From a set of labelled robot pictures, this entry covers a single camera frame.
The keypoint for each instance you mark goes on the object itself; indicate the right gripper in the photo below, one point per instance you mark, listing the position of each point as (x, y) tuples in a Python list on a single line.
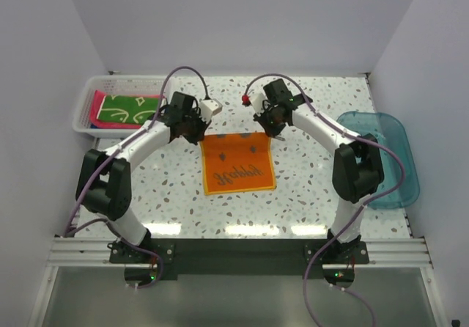
[(273, 132)]

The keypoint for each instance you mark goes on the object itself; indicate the orange grey patterned towel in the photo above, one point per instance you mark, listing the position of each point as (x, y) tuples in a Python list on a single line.
[(237, 162)]

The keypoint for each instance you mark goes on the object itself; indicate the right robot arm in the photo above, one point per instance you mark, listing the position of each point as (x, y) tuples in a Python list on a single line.
[(357, 165)]

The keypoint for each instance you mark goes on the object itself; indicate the yellow green patterned towel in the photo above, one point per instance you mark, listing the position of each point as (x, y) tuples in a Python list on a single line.
[(126, 109)]

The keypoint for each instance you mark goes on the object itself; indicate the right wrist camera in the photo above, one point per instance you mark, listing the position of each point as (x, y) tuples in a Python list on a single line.
[(256, 101)]

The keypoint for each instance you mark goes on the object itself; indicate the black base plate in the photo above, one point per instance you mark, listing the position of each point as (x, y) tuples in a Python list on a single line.
[(238, 257)]

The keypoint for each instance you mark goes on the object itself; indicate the aluminium rail frame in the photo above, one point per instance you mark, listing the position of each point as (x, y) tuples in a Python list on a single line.
[(387, 232)]

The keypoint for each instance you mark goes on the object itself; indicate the white plastic basket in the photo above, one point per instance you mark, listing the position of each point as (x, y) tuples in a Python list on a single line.
[(85, 121)]

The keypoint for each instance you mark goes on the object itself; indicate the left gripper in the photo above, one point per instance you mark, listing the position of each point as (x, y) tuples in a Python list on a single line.
[(203, 125)]

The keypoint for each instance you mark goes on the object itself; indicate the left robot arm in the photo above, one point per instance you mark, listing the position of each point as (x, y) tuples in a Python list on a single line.
[(105, 188)]

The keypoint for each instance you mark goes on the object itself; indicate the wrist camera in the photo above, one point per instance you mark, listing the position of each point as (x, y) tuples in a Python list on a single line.
[(209, 108), (256, 101)]

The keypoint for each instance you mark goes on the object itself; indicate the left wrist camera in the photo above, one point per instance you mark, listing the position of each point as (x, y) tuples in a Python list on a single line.
[(209, 108)]

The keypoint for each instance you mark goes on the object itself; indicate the pink towel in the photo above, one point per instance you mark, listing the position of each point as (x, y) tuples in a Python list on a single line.
[(96, 103)]

